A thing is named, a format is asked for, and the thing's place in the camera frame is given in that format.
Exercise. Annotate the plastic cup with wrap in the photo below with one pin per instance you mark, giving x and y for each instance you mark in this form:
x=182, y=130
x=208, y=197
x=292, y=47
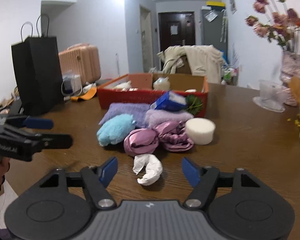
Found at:
x=162, y=83

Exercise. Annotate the light blue plush toy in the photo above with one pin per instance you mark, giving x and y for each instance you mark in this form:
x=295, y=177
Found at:
x=115, y=130

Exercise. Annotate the dried pink roses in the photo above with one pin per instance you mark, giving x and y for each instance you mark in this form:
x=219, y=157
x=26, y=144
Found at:
x=282, y=26

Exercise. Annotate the white electronic device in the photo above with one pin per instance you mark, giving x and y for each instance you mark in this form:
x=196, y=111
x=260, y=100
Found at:
x=72, y=84

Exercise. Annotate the white tissue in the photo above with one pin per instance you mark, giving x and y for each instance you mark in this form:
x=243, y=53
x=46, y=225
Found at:
x=153, y=168

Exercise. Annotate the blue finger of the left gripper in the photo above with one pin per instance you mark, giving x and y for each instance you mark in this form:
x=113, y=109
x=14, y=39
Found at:
x=51, y=141
x=37, y=123

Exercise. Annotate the black paper shopping bag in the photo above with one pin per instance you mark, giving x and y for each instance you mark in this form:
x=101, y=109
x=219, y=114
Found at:
x=37, y=73

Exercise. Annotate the grey refrigerator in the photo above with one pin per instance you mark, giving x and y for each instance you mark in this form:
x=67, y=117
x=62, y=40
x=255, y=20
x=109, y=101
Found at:
x=214, y=25

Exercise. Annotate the amber dried leaf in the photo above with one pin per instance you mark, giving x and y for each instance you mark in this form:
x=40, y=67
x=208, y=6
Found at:
x=294, y=86

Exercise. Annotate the yellow box on fridge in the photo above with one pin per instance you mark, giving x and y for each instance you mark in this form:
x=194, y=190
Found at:
x=215, y=4

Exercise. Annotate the pink layered sponge block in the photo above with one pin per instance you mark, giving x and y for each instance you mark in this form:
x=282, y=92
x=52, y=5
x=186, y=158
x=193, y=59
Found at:
x=141, y=80

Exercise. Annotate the pink ribbed suitcase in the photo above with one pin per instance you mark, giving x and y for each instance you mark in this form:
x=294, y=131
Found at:
x=81, y=59

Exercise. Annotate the purple knitted pouch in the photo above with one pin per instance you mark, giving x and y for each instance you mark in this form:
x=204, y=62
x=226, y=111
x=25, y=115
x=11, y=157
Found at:
x=137, y=110

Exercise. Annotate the dark entrance door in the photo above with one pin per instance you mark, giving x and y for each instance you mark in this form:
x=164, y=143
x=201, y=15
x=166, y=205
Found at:
x=176, y=29

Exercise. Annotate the blue white carton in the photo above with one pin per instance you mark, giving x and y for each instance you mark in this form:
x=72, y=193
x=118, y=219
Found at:
x=171, y=102

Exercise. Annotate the lilac towel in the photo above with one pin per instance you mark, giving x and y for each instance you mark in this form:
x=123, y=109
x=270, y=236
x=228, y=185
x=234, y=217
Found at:
x=155, y=117

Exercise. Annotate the red cardboard box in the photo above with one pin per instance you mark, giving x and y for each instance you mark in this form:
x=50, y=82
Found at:
x=179, y=84

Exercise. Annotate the white wedge sponge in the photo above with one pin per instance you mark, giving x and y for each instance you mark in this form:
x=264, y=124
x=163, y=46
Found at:
x=191, y=91

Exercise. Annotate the pink marbled vase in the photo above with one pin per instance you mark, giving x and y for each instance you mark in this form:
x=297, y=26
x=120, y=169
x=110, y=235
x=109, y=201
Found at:
x=290, y=77

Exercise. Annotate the wall picture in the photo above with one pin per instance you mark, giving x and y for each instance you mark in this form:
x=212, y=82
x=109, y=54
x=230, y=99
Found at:
x=233, y=8

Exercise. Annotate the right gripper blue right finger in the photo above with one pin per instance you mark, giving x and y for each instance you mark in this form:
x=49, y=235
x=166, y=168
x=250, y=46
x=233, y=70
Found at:
x=199, y=176

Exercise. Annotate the yellow white plush toy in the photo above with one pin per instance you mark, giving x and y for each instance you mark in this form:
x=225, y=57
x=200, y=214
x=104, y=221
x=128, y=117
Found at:
x=123, y=85

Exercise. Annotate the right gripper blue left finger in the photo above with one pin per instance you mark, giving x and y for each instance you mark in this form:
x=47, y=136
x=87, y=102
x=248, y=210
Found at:
x=100, y=175

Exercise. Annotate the beige coat on chair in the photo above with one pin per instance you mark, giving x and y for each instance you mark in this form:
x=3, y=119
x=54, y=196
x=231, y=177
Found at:
x=202, y=60

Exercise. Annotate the purple satin cloth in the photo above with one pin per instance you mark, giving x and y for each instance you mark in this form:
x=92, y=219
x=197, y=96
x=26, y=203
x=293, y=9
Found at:
x=171, y=134

